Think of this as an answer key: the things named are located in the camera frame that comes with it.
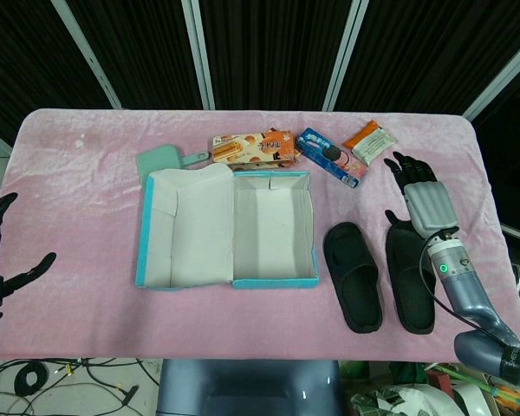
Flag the orange white wipes packet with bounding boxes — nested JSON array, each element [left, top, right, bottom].
[[341, 119, 398, 166]]

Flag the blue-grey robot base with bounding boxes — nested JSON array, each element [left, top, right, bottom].
[[157, 358, 343, 416]]

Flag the blue cookie package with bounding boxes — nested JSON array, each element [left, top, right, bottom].
[[295, 127, 368, 189]]

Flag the black rubber slipper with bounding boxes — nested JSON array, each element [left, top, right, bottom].
[[385, 223, 438, 335], [322, 221, 383, 334]]

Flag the teal cardboard shoe box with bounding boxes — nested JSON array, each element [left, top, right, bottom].
[[133, 162, 321, 290]]

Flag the black floor cable tangle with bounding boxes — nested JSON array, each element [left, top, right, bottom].
[[0, 357, 161, 416]]

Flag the green pole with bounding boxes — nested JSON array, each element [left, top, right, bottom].
[[441, 366, 520, 408]]

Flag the white plastic bag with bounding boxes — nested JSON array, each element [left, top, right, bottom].
[[350, 383, 467, 416]]

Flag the dark green cloth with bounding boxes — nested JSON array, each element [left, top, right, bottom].
[[389, 362, 426, 385]]

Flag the green plastic bag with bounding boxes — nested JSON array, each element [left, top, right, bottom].
[[340, 361, 370, 382]]

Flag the orange biscuit box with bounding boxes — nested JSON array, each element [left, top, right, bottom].
[[211, 127, 296, 171]]

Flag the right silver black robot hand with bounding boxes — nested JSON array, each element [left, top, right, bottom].
[[383, 151, 459, 239]]

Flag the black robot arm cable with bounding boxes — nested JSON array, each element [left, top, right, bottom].
[[418, 236, 520, 348]]

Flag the mint green plastic dustpan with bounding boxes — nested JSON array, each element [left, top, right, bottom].
[[134, 143, 212, 188]]

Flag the pink velvet tablecloth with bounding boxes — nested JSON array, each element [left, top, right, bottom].
[[0, 107, 520, 361]]

